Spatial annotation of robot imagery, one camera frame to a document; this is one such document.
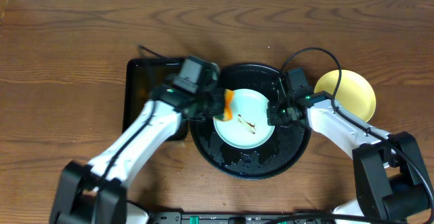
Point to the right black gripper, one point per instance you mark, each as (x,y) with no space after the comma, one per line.
(274,112)

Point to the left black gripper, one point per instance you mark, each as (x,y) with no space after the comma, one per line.
(213,101)

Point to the green and orange sponge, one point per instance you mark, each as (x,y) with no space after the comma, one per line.
(226,113)

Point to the light blue plate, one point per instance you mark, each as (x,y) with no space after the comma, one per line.
(248,128)

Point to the yellow plate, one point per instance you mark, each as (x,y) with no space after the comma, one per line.
(355,93)

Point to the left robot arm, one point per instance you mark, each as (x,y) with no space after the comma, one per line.
(97,192)

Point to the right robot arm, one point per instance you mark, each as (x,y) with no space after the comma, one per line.
(391,179)

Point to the black rectangular water tray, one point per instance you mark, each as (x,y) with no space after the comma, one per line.
(142,75)

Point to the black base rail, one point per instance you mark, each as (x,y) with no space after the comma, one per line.
(173,217)

